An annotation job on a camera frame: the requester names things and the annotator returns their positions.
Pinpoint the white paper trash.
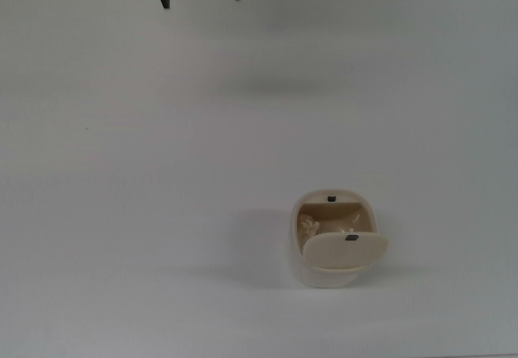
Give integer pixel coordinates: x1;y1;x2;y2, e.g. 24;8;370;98
298;211;362;239

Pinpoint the small white lidded bin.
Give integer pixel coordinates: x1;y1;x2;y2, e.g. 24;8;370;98
288;187;392;291

